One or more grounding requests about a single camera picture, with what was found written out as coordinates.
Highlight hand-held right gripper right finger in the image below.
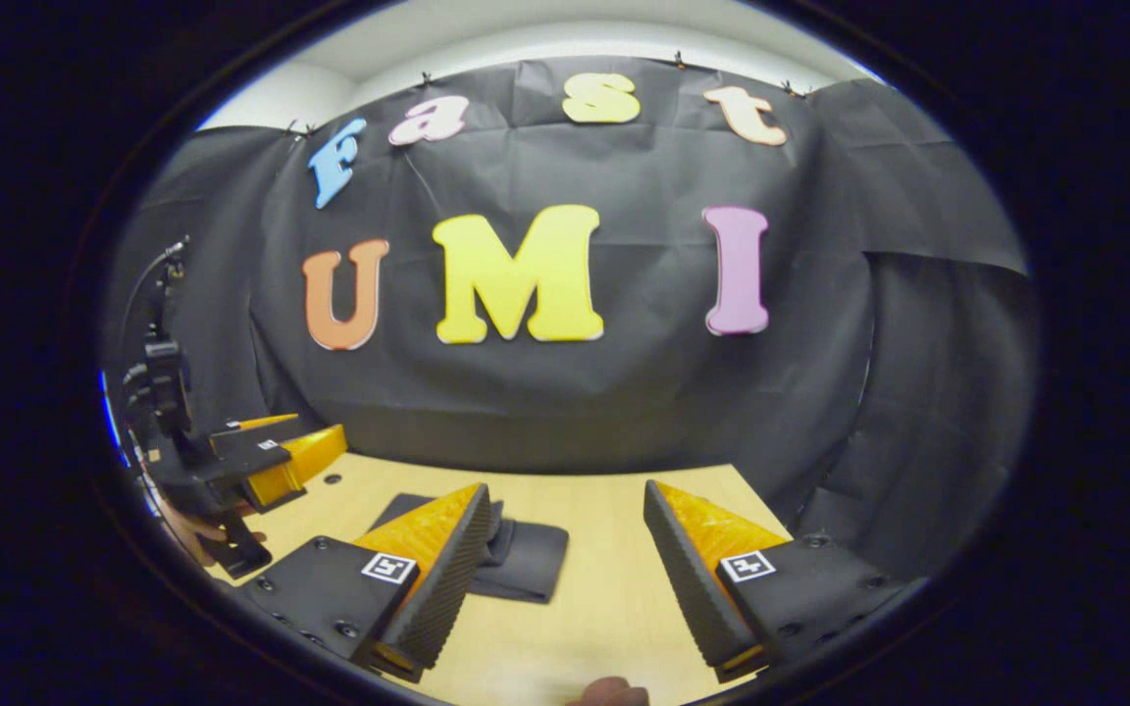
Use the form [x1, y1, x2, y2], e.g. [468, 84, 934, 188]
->
[642, 478, 927, 685]

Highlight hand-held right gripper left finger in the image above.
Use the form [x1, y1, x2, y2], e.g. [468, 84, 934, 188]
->
[234, 481, 495, 685]

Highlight dark jeans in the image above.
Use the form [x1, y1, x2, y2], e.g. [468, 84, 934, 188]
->
[369, 492, 571, 605]

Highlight black backdrop cloth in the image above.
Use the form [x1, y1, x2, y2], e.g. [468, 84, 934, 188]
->
[104, 57, 1042, 580]

